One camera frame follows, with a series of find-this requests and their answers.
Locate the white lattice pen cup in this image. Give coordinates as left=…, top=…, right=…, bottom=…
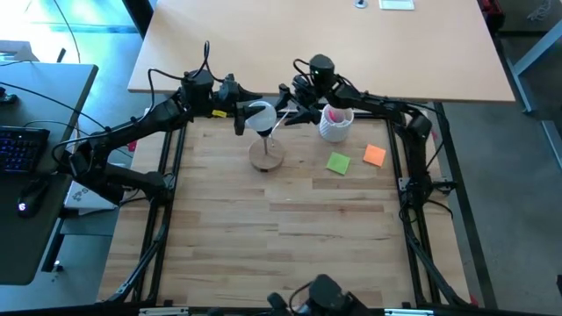
left=318, top=104, right=356, bottom=143

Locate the black keyboard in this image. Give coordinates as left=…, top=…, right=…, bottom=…
left=0, top=126, right=51, bottom=176

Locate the white stick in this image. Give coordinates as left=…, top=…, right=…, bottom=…
left=269, top=111, right=292, bottom=139

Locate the black aluminium table frame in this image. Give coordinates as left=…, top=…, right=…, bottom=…
left=104, top=108, right=473, bottom=308

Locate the silver mounting bracket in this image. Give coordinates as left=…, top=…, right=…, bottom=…
left=139, top=306, right=191, bottom=316
left=384, top=308, right=436, bottom=316

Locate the green sticky note pad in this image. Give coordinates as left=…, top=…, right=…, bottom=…
left=325, top=151, right=352, bottom=176

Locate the wooden-base lamp stand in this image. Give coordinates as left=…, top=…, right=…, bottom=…
left=248, top=126, right=287, bottom=174

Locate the black rounded equipment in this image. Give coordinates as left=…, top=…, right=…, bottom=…
left=266, top=273, right=372, bottom=316

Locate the white rectangular desk plate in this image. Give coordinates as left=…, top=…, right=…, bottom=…
left=378, top=0, right=415, bottom=11

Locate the white lightbulb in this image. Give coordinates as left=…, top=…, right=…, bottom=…
left=243, top=100, right=279, bottom=138

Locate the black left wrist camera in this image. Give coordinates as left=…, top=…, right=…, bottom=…
left=218, top=73, right=241, bottom=102

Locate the large light wooden desk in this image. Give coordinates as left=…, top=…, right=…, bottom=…
left=126, top=0, right=516, bottom=104

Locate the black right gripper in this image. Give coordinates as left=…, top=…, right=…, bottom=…
left=274, top=83, right=326, bottom=127

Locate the black computer mouse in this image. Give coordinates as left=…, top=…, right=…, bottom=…
left=16, top=178, right=48, bottom=219

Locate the grey side desk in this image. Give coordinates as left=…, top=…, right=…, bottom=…
left=0, top=62, right=99, bottom=287

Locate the grey steel table frame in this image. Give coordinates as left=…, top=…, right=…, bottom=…
left=504, top=19, right=562, bottom=170

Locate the orange sticky note pad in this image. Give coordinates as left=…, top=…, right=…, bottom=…
left=363, top=143, right=388, bottom=169

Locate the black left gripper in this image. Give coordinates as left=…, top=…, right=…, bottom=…
left=213, top=86, right=268, bottom=136

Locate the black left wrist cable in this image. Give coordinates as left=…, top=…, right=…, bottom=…
left=147, top=40, right=213, bottom=111

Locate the black floor rail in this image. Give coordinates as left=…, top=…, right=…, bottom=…
left=432, top=103, right=500, bottom=308

